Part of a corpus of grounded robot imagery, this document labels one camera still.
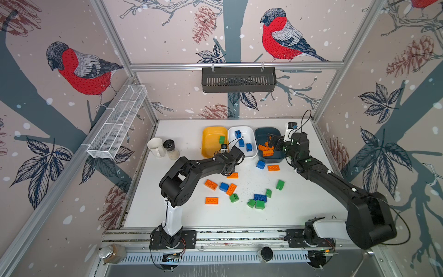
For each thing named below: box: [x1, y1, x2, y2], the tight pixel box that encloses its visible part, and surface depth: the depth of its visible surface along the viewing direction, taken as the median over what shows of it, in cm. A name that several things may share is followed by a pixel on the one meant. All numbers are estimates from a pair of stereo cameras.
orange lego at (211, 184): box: [204, 178, 219, 191], surface depth 92 cm
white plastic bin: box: [227, 126, 258, 158], surface depth 109 cm
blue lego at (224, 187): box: [219, 182, 229, 193], surface depth 90 cm
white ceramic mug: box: [147, 137, 167, 159], surface depth 97 cm
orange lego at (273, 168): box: [267, 165, 281, 172], surface depth 97 cm
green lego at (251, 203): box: [246, 199, 257, 209], surface depth 85 cm
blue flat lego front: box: [253, 193, 268, 202], surface depth 87 cm
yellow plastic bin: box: [201, 126, 228, 159], surface depth 112 cm
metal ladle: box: [349, 249, 375, 277], surface depth 70 cm
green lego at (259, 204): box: [254, 200, 266, 210], surface depth 85 cm
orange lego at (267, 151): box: [257, 141, 274, 157], surface depth 103 cm
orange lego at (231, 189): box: [226, 182, 237, 197], surface depth 90 cm
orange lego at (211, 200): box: [204, 196, 219, 205], surface depth 86 cm
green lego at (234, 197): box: [229, 193, 240, 203], surface depth 86 cm
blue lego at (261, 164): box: [256, 159, 266, 171], surface depth 99 cm
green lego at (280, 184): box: [275, 179, 285, 192], surface depth 90 cm
